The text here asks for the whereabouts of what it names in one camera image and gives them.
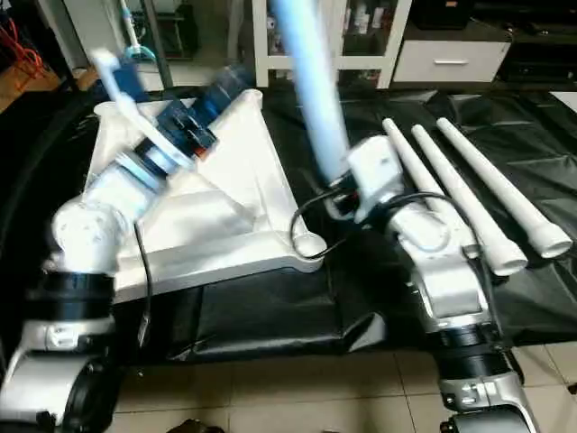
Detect white glass-door cabinet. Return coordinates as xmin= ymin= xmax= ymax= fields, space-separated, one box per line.
xmin=251 ymin=0 xmax=414 ymax=89

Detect white plastic table leg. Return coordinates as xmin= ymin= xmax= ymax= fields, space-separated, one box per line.
xmin=436 ymin=116 xmax=574 ymax=260
xmin=412 ymin=124 xmax=529 ymax=277
xmin=268 ymin=0 xmax=353 ymax=184
xmin=381 ymin=117 xmax=444 ymax=204

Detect white drawer unit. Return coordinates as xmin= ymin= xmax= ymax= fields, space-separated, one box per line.
xmin=391 ymin=41 xmax=513 ymax=85

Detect red cables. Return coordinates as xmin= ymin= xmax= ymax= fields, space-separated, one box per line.
xmin=0 ymin=18 xmax=48 ymax=84

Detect white plastic table top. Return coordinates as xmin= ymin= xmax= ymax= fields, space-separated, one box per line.
xmin=81 ymin=88 xmax=328 ymax=304

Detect black mat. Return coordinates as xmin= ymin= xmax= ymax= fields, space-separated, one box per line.
xmin=0 ymin=83 xmax=577 ymax=364

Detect teal and white pole tool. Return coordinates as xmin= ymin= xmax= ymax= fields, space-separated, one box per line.
xmin=117 ymin=0 xmax=160 ymax=64

